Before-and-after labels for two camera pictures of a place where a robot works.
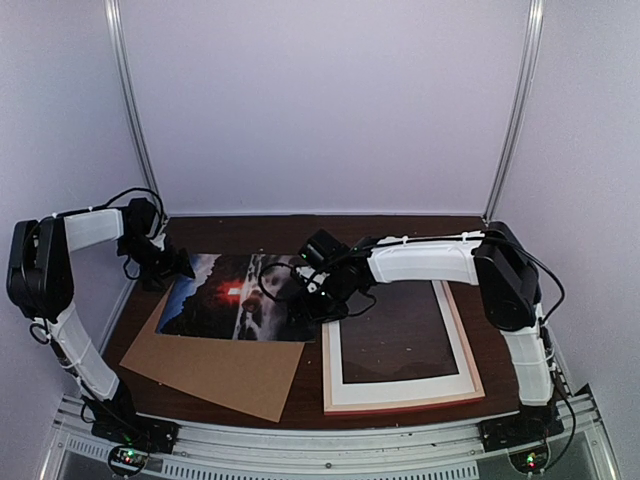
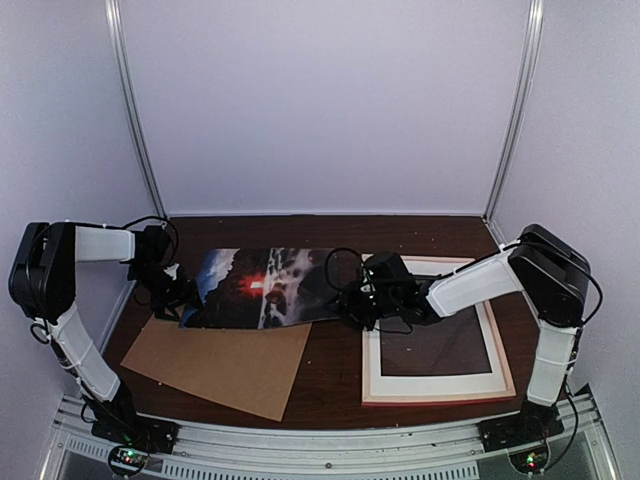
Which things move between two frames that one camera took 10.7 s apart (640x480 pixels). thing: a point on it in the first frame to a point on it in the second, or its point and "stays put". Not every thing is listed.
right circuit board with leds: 530,462 stays put
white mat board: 460,384 to 494,382
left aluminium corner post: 113,8 stays put
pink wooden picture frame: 400,403 to 369,400
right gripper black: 313,312 to 347,306
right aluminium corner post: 536,15 stays put
